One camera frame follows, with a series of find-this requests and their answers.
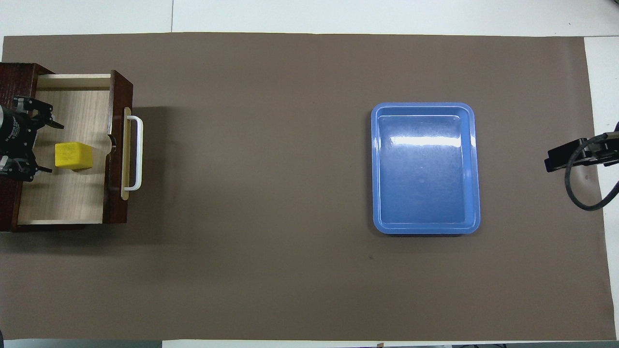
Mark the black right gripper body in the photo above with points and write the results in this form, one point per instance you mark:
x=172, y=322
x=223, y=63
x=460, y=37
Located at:
x=608, y=154

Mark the dark wooden cabinet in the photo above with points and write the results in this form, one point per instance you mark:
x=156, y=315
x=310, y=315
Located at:
x=19, y=79

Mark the yellow cube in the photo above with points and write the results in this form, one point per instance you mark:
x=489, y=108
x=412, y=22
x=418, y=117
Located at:
x=72, y=154

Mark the blue plastic tray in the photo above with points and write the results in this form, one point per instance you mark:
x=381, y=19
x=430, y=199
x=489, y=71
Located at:
x=425, y=193

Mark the brown table mat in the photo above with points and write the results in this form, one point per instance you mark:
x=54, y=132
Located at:
x=242, y=145

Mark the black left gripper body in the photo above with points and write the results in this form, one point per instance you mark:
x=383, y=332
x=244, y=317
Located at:
x=14, y=135

